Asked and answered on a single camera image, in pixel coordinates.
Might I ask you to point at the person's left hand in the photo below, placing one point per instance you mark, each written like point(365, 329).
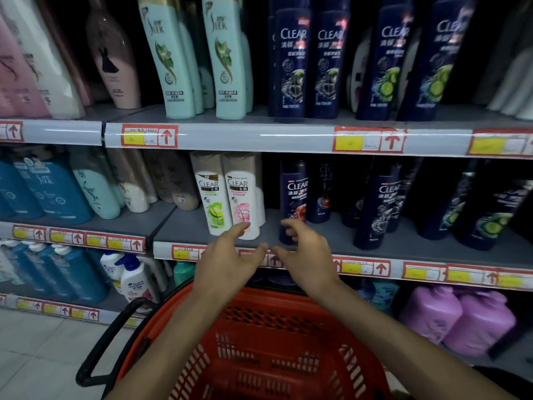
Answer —
point(225, 274)

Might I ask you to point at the person's right hand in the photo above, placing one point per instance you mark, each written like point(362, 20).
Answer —
point(312, 266)

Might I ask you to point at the grey store shelf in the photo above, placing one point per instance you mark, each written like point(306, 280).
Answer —
point(187, 229)

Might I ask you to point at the orange shopping basket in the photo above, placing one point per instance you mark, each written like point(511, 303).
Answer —
point(250, 349)

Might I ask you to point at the white green-label shampoo bottle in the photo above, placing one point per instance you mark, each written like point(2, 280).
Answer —
point(212, 191)

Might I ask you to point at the white pink-label shampoo bottle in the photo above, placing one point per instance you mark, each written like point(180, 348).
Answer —
point(261, 195)
point(243, 191)

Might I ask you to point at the navy black Clear bottle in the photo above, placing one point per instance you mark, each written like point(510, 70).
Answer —
point(402, 195)

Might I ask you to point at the navy green Clear bottle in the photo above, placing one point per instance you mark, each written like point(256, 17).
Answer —
point(487, 220)
point(447, 208)

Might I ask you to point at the person's right forearm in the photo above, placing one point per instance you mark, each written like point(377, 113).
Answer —
point(416, 354)

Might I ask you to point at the person's left forearm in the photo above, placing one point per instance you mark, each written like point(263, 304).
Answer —
point(166, 354)

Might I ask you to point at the person's black trousers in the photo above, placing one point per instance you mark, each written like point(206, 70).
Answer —
point(508, 387)

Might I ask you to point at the small teal bottle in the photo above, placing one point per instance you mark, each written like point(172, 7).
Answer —
point(385, 293)

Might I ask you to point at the white pump bottle blue cap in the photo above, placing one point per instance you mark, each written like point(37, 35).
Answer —
point(110, 266)
point(135, 281)

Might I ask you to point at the beige bottle brown base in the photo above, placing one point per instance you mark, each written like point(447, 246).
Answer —
point(162, 179)
point(183, 183)

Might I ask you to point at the beige bottle white base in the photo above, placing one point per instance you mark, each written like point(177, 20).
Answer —
point(151, 183)
point(133, 191)

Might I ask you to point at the teal curvy bottle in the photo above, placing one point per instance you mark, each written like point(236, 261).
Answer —
point(98, 187)

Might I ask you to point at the grey metal store shelving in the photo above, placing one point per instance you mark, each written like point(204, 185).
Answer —
point(150, 136)

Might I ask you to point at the blue square bottle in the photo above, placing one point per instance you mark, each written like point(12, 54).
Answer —
point(16, 191)
point(54, 187)

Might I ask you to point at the white bottle red label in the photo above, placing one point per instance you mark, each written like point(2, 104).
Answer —
point(358, 79)

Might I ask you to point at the row of large navy bottles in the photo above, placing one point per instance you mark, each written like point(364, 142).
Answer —
point(291, 66)

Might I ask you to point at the white pump bottle yellow label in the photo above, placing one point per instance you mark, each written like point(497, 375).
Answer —
point(8, 266)

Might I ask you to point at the grey end rack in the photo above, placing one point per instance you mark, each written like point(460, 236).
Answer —
point(512, 358)

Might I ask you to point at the pink bottle black dress print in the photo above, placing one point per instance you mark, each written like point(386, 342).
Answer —
point(114, 66)

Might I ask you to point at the white curvy bottle gold cap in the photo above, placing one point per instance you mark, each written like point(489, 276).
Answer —
point(516, 91)
point(499, 58)

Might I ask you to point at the white tall bottle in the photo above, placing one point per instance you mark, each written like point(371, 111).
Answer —
point(46, 66)

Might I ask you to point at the pink tall bottle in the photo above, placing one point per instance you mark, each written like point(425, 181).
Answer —
point(16, 87)

